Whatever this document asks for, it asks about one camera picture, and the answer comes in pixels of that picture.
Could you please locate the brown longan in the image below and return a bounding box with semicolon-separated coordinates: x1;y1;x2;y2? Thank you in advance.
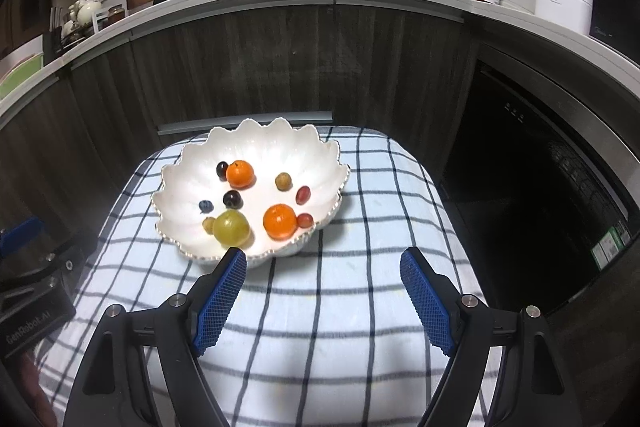
274;172;293;192
202;217;216;235

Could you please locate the blueberry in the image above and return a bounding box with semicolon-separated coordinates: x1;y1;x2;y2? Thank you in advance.
198;199;214;213

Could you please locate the dark plum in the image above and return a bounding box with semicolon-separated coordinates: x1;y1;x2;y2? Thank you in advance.
222;190;243;210

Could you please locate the dark grape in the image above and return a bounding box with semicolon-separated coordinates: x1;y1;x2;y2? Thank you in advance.
216;161;229;181

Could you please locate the orange mandarin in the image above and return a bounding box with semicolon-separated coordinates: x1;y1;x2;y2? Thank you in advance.
262;204;298;241
226;159;256;190

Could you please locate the red grape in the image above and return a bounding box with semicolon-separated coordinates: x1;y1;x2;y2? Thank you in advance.
295;185;311;206
296;212;314;230

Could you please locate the left hand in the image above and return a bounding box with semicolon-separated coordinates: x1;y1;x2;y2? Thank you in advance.
10;350;58;427

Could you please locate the dark built-in oven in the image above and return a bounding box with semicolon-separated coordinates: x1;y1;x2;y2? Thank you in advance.
440;61;639;314

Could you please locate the white scalloped ceramic bowl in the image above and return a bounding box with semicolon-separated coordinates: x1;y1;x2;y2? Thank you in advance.
151;117;350;267

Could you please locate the blue checked white cloth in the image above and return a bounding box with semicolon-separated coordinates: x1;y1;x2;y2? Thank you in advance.
36;127;480;426

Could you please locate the white teapot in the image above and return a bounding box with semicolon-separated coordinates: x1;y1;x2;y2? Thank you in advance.
61;0;102;38

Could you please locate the black microwave oven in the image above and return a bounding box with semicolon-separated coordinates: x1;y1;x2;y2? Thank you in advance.
589;0;640;63

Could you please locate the white round canister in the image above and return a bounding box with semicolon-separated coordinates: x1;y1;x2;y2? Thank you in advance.
534;0;592;35

